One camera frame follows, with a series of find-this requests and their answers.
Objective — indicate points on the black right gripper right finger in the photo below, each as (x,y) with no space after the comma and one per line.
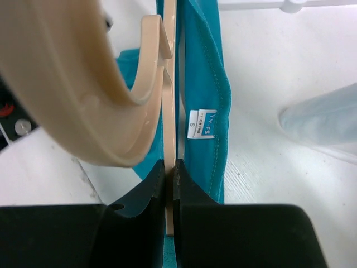
(209,234)

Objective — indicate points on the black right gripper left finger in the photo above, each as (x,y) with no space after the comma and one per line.
(126,233)

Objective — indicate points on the teal t shirt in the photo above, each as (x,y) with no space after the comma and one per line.
(202,95)

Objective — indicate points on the beige wooden hanger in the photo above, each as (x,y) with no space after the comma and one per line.
(57,61)

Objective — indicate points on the white hanging cloth bag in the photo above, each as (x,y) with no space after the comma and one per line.
(326,123)

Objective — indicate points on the white rack base foot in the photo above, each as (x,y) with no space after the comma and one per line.
(287,6)

